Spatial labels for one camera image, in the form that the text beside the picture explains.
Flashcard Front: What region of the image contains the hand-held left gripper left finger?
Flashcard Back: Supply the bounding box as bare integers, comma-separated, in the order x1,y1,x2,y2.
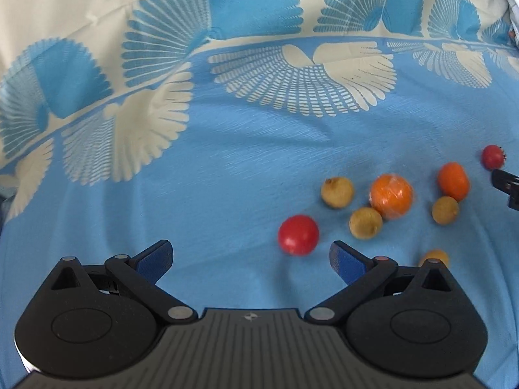
49,240,199,327

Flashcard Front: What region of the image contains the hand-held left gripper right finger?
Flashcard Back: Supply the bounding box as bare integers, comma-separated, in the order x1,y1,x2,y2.
304,240,461,327

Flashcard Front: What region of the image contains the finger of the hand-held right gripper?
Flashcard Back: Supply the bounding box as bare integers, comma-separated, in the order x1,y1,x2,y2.
491,169,519,211

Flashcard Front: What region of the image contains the red tomato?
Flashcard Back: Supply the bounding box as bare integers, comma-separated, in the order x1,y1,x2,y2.
278,214,320,257
481,144,507,170

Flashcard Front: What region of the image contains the small yellow plum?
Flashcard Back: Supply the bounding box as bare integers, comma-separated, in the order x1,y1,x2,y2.
349,206,384,240
320,176,355,210
431,195,460,225

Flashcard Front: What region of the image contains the orange tangerine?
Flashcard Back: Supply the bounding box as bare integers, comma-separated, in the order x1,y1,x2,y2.
419,249,450,269
437,162,471,202

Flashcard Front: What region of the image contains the plastic-wrapped tangerine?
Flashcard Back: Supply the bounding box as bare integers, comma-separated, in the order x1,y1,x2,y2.
369,173,415,220

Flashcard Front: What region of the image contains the blue and cream printed blanket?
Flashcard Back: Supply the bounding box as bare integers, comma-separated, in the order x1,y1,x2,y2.
0,0,519,389

